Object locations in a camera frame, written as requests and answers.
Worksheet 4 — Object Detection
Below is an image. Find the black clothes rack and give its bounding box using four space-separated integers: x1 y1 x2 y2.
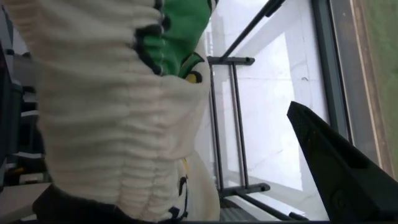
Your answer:
206 0 308 222

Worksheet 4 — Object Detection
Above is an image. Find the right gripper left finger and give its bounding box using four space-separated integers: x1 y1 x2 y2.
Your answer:
32 186 141 222

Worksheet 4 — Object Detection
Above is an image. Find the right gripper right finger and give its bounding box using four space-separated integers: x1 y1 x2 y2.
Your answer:
286 101 398 222

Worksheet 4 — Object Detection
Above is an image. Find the window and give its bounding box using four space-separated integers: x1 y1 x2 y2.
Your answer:
310 0 398 181

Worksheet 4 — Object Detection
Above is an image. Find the cream printed garment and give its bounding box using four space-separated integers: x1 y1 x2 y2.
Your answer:
1 0 221 222

